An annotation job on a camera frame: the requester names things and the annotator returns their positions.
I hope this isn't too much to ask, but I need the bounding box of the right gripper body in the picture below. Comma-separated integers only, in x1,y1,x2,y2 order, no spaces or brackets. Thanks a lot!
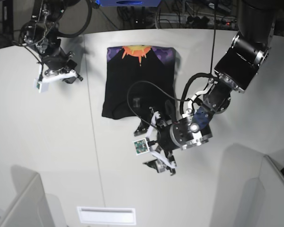
41,51,77,78

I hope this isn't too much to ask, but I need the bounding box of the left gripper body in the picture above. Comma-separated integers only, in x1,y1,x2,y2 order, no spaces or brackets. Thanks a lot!
156,117,213,153

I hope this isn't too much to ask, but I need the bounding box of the black T-shirt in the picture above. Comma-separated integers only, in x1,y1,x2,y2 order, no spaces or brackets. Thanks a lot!
102,45,176,120

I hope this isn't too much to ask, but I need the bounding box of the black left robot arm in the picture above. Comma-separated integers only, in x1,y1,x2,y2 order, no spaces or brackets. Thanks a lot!
134,0,281,175

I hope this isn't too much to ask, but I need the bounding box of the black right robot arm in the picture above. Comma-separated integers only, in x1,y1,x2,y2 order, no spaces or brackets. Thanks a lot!
12,0,92,87

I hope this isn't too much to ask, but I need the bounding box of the blue box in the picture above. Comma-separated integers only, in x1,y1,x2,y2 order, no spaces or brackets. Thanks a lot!
95,0,161,7

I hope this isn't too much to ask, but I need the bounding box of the white slotted panel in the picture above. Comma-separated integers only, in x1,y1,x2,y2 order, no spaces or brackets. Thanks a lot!
77,207,136,225

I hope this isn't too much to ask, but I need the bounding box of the white right partition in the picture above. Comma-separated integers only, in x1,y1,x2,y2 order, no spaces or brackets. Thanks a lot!
236,156,284,227

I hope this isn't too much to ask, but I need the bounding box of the white partition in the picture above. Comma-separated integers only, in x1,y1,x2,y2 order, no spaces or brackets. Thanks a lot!
0,165,67,227
236,156,284,227

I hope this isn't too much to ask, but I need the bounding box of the white left partition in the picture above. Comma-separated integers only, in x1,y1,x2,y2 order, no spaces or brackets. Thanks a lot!
0,165,67,227

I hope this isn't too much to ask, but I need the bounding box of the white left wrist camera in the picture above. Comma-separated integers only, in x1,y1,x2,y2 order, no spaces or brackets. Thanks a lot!
133,138,150,156

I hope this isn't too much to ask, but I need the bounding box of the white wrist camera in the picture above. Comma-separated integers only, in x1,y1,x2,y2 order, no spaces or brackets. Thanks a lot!
33,79,49,93
133,138,150,156

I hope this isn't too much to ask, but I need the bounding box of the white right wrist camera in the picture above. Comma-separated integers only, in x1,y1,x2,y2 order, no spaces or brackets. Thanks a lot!
33,79,49,93

